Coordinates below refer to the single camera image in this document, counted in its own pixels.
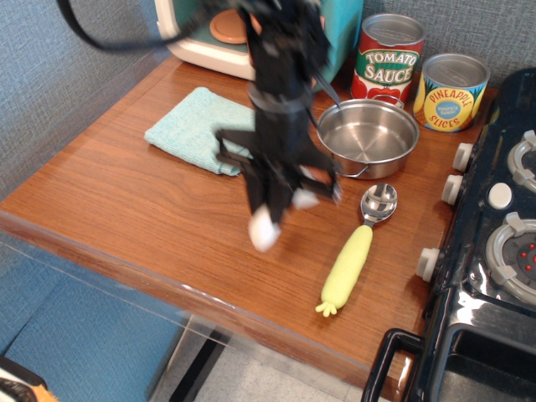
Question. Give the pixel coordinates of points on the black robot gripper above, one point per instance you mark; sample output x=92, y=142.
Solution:
x=279, y=146

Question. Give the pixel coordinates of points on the white plush mushroom toy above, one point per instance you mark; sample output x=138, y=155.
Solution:
x=262, y=232

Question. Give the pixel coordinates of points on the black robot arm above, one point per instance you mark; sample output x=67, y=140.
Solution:
x=288, y=48

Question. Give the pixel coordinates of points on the light teal folded cloth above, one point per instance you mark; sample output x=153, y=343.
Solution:
x=188, y=130

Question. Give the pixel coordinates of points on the small stainless steel pot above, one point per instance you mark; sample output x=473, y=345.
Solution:
x=368, y=139

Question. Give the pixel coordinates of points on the teal toy microwave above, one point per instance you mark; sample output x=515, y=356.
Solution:
x=209, y=37

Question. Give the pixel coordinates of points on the tomato sauce can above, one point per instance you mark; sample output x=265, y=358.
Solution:
x=389, y=49

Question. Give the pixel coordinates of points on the pineapple slices can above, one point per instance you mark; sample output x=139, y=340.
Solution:
x=450, y=91

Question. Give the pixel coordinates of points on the black toy stove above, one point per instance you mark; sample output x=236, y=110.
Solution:
x=479, y=338

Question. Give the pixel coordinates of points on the orange and black corner object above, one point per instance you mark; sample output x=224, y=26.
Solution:
x=21, y=384

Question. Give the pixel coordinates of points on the spoon with yellow handle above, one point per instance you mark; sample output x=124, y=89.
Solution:
x=377, y=204

